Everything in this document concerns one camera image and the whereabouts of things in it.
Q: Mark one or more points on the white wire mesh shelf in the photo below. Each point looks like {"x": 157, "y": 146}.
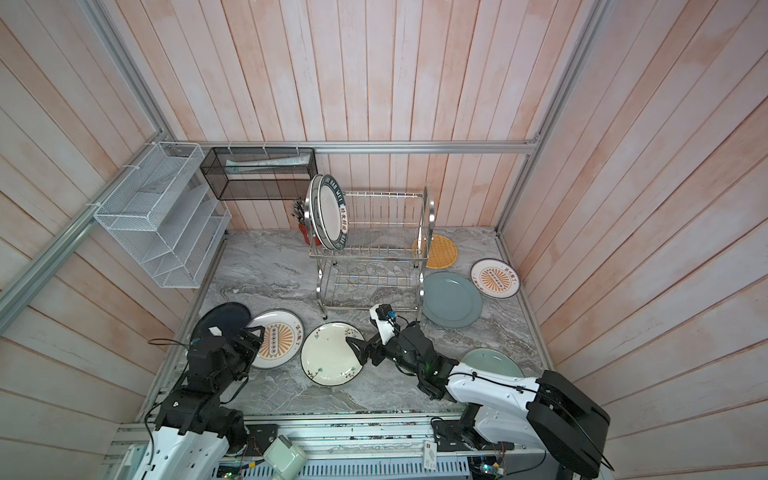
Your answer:
{"x": 169, "y": 222}

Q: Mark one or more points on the cream plate red berry pattern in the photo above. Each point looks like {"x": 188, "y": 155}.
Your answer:
{"x": 326, "y": 358}

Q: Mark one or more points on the yellow woven round trivet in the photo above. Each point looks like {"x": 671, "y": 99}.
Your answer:
{"x": 443, "y": 253}

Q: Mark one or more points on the black round plate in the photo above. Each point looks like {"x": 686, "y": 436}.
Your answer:
{"x": 225, "y": 320}

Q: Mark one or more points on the small orange sunburst plate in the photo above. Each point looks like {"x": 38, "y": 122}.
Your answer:
{"x": 495, "y": 278}

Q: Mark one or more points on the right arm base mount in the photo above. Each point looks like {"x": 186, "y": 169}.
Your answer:
{"x": 455, "y": 436}

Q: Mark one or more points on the white plate green text rim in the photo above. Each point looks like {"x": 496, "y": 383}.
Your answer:
{"x": 331, "y": 213}

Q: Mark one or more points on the white green box device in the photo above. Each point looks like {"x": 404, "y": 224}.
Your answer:
{"x": 285, "y": 458}

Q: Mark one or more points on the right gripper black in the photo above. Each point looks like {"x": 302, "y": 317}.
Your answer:
{"x": 376, "y": 343}

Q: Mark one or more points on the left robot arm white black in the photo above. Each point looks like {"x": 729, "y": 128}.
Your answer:
{"x": 194, "y": 430}

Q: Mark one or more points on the utensils in red cup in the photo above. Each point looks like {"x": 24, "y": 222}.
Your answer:
{"x": 298, "y": 212}

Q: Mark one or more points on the red utensil cup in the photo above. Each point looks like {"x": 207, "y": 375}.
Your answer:
{"x": 305, "y": 233}

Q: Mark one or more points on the light green lotus plate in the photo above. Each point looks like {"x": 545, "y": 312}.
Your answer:
{"x": 492, "y": 361}

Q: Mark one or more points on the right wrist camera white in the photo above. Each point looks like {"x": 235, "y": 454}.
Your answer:
{"x": 384, "y": 318}

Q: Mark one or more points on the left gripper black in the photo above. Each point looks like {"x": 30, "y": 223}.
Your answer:
{"x": 249, "y": 351}

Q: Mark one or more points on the grey green plain plate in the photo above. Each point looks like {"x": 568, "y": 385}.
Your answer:
{"x": 451, "y": 300}

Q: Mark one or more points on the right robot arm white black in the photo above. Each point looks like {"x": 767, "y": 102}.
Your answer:
{"x": 547, "y": 412}

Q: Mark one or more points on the white plate cloud line pattern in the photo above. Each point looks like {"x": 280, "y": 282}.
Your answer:
{"x": 309, "y": 212}

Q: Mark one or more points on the large orange sunburst plate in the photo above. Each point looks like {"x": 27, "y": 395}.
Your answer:
{"x": 282, "y": 340}

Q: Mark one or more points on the stainless steel dish rack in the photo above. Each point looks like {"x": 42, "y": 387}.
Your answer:
{"x": 384, "y": 260}

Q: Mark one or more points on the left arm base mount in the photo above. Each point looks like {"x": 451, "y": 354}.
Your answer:
{"x": 250, "y": 439}

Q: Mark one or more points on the black mesh wall basket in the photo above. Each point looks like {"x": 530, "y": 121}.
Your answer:
{"x": 259, "y": 173}

